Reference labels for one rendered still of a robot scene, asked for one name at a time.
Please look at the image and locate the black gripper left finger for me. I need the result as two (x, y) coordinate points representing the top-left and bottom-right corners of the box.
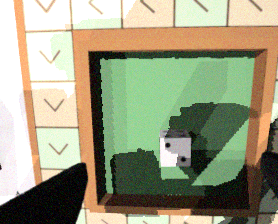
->
(0, 163), (88, 224)

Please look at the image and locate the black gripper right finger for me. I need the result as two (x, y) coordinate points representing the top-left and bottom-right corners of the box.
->
(260, 151), (278, 198)

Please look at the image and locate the grey die with black pips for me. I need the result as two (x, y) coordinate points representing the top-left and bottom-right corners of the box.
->
(159, 129), (191, 167)

